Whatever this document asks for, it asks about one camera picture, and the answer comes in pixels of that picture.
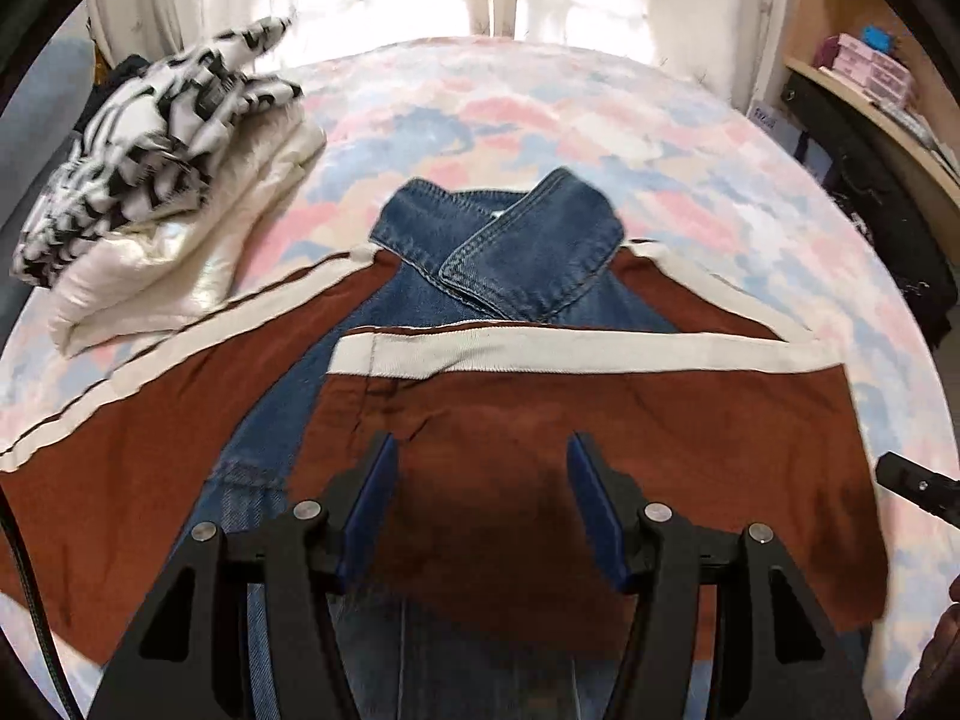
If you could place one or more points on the stack of pink boxes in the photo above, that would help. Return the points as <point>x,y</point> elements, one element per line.
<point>870,67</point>

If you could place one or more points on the white labelled box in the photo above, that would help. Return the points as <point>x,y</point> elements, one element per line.
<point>765,118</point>

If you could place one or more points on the black bag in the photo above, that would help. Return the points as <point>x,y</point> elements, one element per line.
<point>862,157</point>

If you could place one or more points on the grey blue bolster pillow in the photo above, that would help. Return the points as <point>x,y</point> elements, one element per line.
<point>37,150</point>

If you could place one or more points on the black white patterned garment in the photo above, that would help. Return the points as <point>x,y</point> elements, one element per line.
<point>150,135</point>

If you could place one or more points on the stack of magazines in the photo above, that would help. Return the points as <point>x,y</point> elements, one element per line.
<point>926,135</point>

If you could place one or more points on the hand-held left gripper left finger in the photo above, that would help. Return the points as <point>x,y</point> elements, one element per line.
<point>379,495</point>

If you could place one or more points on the cream padded jacket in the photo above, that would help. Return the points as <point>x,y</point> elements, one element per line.
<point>180,270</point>

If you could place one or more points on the denim and brown jacket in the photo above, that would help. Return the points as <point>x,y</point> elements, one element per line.
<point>487,420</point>

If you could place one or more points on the small blue object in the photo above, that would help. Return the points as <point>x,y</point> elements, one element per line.
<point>877,37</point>

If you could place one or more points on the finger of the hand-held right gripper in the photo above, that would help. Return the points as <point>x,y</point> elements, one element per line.
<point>911,484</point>

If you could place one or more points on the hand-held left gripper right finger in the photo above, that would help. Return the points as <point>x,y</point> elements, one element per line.
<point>592,495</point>

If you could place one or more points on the pastel patterned bedspread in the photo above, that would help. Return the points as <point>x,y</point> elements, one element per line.
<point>525,120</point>

